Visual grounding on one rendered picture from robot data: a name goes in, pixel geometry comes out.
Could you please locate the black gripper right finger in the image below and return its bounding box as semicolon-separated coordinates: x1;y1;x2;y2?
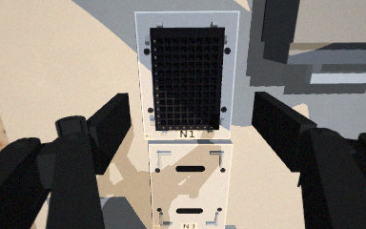
252;92;366;229

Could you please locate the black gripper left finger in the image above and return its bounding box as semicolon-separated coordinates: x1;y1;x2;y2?
0;93;132;229

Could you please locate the black assay plate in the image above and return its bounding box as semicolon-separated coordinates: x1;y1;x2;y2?
150;28;225;131

